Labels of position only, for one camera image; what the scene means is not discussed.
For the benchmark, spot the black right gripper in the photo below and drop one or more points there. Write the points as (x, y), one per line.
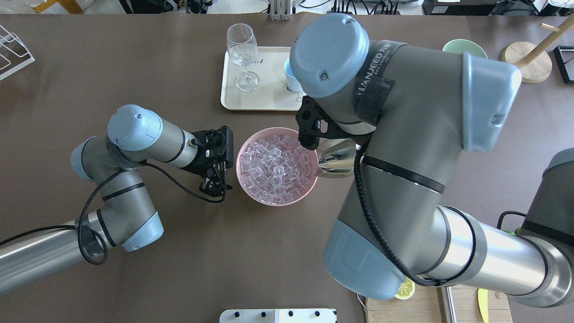
(362, 137)

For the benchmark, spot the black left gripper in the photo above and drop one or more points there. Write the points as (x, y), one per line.
(198, 164)

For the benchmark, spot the steel ice scoop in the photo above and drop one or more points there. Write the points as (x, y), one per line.
(336, 158)

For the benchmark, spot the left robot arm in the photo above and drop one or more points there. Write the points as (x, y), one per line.
(120, 210)

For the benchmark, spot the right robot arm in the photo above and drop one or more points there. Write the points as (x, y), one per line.
(413, 111)

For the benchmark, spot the light blue cup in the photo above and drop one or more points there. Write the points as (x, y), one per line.
(292, 83)

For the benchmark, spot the clear ice cube pile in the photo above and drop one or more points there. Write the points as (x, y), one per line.
(276, 170)

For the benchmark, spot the cream serving tray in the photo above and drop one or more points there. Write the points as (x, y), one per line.
(272, 94)

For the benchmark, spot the pink plastic bowl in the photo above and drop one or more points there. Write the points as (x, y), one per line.
(251, 188)

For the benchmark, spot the clear wine glass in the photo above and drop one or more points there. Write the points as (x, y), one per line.
(243, 50)

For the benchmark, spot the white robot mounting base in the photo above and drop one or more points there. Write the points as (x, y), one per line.
(294, 315)

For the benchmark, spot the green ceramic bowl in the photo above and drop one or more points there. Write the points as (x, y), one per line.
(461, 46)

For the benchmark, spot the halved lemon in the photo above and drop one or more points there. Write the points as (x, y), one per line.
(406, 290)

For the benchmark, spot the bamboo cutting board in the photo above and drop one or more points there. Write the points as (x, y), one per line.
(425, 306)

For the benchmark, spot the steel muddler black tip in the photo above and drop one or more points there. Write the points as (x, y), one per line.
(448, 306)

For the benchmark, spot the wooden mug tree stand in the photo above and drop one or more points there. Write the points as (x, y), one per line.
(533, 61)

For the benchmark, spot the yellow plastic knife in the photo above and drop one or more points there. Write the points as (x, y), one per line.
(482, 299)

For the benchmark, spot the white wire cup rack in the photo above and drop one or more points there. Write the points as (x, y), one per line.
(14, 54)

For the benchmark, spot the black frame tray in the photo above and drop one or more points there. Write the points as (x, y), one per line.
(564, 59)

